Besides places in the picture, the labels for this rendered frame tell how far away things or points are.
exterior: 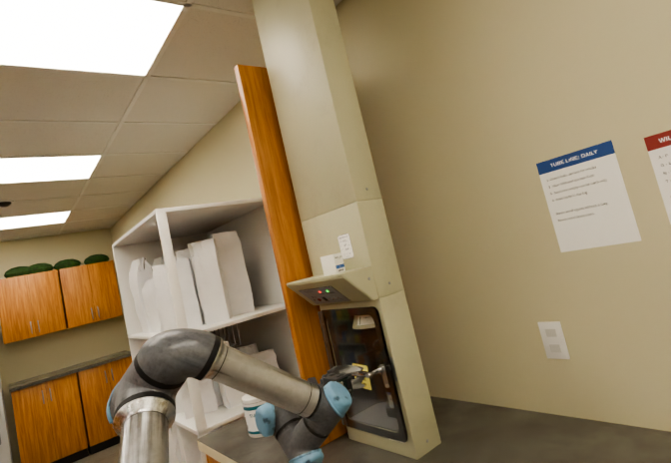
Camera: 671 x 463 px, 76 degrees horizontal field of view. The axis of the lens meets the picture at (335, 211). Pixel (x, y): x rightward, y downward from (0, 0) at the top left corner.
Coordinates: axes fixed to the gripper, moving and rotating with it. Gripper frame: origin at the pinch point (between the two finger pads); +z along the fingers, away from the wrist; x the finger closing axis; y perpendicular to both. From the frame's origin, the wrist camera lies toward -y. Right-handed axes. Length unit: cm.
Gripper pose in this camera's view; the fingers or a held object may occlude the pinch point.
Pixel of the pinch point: (358, 373)
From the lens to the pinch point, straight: 141.0
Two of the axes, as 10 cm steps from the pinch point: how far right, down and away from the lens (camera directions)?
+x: -2.2, -9.7, 1.0
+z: 7.7, -1.1, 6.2
